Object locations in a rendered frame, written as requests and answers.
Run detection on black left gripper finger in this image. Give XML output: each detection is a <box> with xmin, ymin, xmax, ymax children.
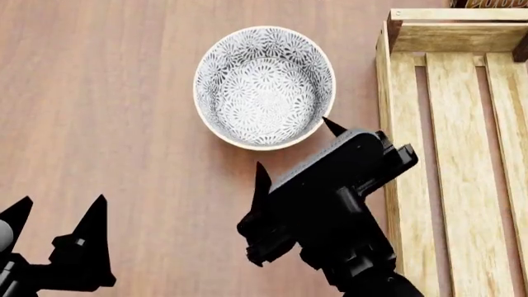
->
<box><xmin>48</xmin><ymin>193</ymin><xmax>118</xmax><ymax>292</ymax></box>
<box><xmin>0</xmin><ymin>195</ymin><xmax>35</xmax><ymax>255</ymax></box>

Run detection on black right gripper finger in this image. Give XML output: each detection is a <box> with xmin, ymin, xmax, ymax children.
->
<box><xmin>240</xmin><ymin>161</ymin><xmax>276</xmax><ymax>224</ymax></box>
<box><xmin>322</xmin><ymin>116</ymin><xmax>346</xmax><ymax>138</ymax></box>

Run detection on white black floral patterned bowl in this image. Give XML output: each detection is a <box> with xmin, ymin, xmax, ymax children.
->
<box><xmin>193</xmin><ymin>25</ymin><xmax>339</xmax><ymax>152</ymax></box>

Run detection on light wooden slatted tray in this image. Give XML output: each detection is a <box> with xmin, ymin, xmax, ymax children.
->
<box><xmin>375</xmin><ymin>7</ymin><xmax>528</xmax><ymax>297</ymax></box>

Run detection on brown printed box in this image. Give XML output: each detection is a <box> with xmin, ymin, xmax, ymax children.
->
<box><xmin>448</xmin><ymin>0</ymin><xmax>528</xmax><ymax>10</ymax></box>

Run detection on grey round camera housing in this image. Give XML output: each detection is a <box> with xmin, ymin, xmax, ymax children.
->
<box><xmin>0</xmin><ymin>218</ymin><xmax>14</xmax><ymax>252</ymax></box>

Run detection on black textured camera box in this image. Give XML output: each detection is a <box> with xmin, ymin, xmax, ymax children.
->
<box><xmin>266</xmin><ymin>129</ymin><xmax>420</xmax><ymax>200</ymax></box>

